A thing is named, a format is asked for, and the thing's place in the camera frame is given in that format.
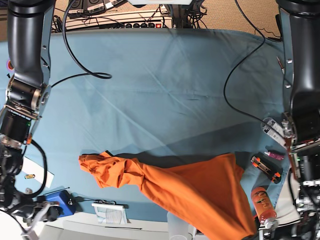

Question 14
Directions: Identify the orange black utility knife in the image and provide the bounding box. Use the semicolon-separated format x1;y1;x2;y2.
250;156;282;184

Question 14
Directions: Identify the black cable tie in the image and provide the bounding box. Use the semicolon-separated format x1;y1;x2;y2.
43;187;70;196

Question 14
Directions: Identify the blue box with knob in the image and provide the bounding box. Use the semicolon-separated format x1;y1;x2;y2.
44;190;77;218

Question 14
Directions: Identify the blue table cloth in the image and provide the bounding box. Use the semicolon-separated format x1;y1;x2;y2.
34;29;290;222

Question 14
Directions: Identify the blue clamp top right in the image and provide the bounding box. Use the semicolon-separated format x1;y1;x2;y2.
271;13;283;42

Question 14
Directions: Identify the purple tape roll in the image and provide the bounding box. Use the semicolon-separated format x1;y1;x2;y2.
6;60;14;71

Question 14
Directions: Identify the translucent plastic cup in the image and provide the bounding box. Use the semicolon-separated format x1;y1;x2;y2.
167;212;194;240

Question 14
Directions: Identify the small pink glue tube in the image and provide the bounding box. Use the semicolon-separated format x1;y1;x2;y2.
264;151;285;161

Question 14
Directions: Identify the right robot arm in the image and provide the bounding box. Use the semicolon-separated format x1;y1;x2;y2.
0;0;59;240

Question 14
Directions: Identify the white folded booklet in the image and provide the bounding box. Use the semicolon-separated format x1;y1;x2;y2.
91;203;128;225

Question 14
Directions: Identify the orange t-shirt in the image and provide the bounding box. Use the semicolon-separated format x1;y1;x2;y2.
78;152;257;240

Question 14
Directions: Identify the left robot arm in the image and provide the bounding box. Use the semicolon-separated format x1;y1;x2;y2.
274;0;320;240

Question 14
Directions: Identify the clear plastic bit case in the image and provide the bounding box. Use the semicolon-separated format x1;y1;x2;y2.
260;117;286;148

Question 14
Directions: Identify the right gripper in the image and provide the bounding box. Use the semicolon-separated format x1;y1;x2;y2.
14;201;60;240

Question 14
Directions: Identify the orange handled screwdriver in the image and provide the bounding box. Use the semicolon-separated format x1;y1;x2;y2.
276;56;285;75

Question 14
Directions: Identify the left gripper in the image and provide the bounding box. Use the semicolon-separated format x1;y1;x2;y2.
258;217;320;240

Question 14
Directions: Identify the white paper card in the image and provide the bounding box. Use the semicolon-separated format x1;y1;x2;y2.
21;157;55;188

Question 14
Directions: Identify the black power strip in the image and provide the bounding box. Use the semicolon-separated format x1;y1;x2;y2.
106;22;169;29

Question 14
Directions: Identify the small yellow battery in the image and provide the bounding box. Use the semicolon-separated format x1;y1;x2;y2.
24;174;36;179

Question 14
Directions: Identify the orange drink bottle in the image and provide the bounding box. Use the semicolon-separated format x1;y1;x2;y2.
250;187;278;229

